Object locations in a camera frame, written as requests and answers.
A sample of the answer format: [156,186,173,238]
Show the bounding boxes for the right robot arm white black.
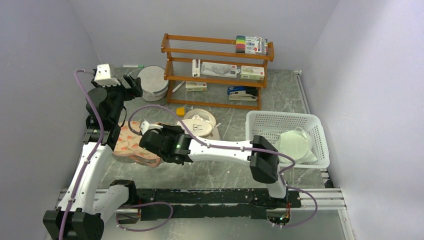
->
[139,121,289,207]

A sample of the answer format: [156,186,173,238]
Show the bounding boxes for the clear packaged item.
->
[200,62,241,78]

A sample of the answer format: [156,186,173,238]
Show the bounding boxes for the green white box upper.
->
[240,65,266,81]

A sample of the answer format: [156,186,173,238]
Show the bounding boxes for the beige stapler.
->
[228,93,258,102]

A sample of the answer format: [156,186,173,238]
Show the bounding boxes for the white satin bra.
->
[192,114,209,123]

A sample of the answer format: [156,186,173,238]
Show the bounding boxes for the yellow grey eraser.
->
[175,107,186,117]

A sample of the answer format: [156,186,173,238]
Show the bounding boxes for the white mesh laundry bag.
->
[137,65,169,102]

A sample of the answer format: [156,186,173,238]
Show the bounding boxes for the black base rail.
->
[59,187,345,221]

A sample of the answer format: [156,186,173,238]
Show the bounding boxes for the green white box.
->
[240,65,266,81]
[185,81,208,92]

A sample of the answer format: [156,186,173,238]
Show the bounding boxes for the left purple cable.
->
[57,69,106,240]

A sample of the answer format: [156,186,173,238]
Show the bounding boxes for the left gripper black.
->
[91,74,142,123]

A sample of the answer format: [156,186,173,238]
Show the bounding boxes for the pink floral bra bag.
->
[113,121,162,168]

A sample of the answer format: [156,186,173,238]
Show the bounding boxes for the blue stapler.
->
[227,85,258,96]

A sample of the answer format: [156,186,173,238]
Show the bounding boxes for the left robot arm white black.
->
[42,75,143,240]

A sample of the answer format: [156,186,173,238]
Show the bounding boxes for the orange wooden shelf rack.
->
[160,33,275,110]

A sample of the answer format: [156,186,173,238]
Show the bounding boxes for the green white box lower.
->
[185,81,208,92]

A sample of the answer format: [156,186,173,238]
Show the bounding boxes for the white pink marker pen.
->
[171,81,185,93]

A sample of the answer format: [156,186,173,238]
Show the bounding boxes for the white plastic basket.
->
[245,110,330,169]

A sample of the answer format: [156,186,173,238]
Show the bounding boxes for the marker pen set pack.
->
[235,35,269,55]

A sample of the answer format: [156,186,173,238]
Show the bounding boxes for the beige mesh laundry bag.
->
[182,108,221,141]

